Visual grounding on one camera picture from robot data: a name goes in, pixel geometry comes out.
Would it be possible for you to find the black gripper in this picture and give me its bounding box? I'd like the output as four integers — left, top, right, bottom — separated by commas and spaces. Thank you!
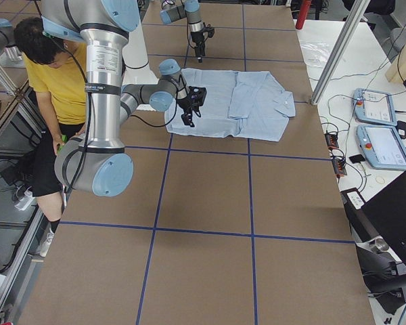
189, 22, 215, 63
179, 86, 207, 127

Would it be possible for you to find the light blue button-up shirt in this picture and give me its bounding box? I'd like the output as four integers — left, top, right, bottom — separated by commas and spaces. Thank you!
164, 68, 296, 142

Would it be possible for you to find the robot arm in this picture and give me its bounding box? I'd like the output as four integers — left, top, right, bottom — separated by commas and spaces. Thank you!
41, 1, 207, 196
160, 0, 215, 63

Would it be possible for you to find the clear plastic packaging bag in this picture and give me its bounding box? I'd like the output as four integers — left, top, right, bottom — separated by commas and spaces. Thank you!
300, 42, 331, 81

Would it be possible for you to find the red fire extinguisher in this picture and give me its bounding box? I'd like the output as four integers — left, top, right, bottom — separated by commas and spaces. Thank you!
295, 0, 312, 30

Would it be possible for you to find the person in yellow shirt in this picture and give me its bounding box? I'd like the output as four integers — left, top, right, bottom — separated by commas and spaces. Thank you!
14, 17, 87, 257

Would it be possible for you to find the light blue teach pendant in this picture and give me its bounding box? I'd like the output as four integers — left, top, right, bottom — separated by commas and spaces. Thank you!
353, 88, 397, 127
356, 125, 406, 171

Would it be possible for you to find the black monitor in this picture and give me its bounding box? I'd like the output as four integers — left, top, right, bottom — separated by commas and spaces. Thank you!
362, 170, 406, 263

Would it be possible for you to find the aluminium frame post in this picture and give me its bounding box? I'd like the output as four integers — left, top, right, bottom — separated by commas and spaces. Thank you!
311, 0, 370, 105

